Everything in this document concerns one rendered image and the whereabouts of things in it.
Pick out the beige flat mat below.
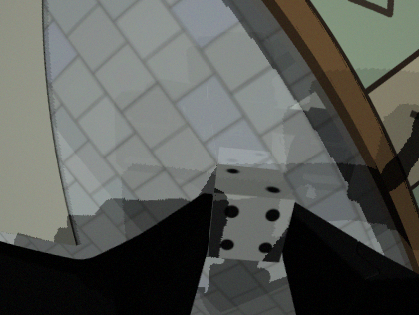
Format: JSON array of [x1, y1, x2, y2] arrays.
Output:
[[0, 0, 77, 246]]

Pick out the white die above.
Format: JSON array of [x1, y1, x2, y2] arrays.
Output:
[[209, 164, 295, 262]]

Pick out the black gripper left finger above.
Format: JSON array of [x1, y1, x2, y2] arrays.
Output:
[[0, 193, 213, 315]]

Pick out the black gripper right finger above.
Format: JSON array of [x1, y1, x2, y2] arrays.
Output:
[[282, 203, 419, 315]]

